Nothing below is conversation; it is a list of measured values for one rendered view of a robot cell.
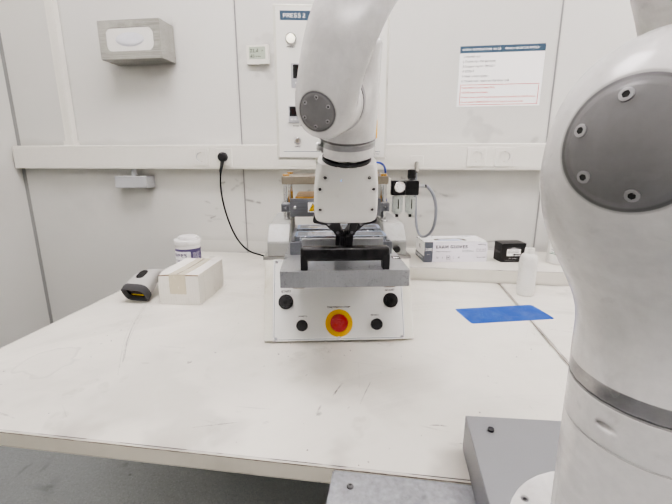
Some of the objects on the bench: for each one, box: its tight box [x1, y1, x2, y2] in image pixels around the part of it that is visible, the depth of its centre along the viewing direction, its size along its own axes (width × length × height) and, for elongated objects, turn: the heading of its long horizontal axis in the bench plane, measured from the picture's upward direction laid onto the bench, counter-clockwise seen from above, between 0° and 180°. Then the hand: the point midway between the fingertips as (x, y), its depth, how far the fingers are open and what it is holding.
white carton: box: [415, 235, 488, 262], centre depth 143 cm, size 12×23×7 cm, turn 93°
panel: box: [272, 259, 405, 342], centre depth 88 cm, size 2×30×19 cm, turn 93°
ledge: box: [406, 248, 569, 286], centre depth 142 cm, size 30×84×4 cm, turn 82°
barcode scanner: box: [121, 269, 164, 301], centre depth 119 cm, size 20×8×8 cm, turn 172°
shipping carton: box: [158, 258, 223, 305], centre depth 117 cm, size 19×13×9 cm
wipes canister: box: [173, 234, 202, 263], centre depth 133 cm, size 9×9×15 cm
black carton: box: [493, 240, 527, 262], centre depth 140 cm, size 6×9×7 cm
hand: (343, 241), depth 68 cm, fingers closed, pressing on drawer
